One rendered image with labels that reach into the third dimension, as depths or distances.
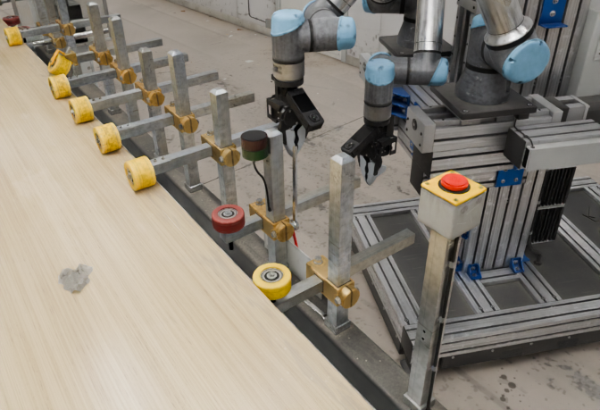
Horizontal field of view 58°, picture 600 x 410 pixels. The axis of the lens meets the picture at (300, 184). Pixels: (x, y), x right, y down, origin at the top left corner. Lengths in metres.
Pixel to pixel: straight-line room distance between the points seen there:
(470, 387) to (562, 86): 1.09
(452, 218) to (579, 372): 1.59
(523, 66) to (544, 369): 1.25
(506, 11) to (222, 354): 0.98
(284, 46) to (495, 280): 1.35
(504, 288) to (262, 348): 1.40
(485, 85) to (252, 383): 1.03
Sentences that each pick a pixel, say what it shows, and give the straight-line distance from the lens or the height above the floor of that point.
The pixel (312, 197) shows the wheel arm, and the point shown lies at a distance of 1.45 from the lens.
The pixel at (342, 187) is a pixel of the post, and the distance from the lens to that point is 1.05.
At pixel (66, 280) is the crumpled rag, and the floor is 0.91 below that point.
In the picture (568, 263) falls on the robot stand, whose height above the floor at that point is 0.21.
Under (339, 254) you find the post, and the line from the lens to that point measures 1.15.
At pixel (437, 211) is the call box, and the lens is 0.85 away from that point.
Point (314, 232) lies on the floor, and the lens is 2.75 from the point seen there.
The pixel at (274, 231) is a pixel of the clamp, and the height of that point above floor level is 0.85.
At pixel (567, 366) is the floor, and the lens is 2.35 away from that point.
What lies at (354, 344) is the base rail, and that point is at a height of 0.70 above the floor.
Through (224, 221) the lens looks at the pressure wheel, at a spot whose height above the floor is 0.91.
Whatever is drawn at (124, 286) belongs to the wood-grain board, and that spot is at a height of 0.90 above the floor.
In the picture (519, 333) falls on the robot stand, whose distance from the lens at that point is 2.12.
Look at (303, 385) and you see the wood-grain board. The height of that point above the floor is 0.90.
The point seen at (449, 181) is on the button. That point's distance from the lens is 0.84.
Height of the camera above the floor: 1.66
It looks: 32 degrees down
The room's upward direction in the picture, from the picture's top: 1 degrees counter-clockwise
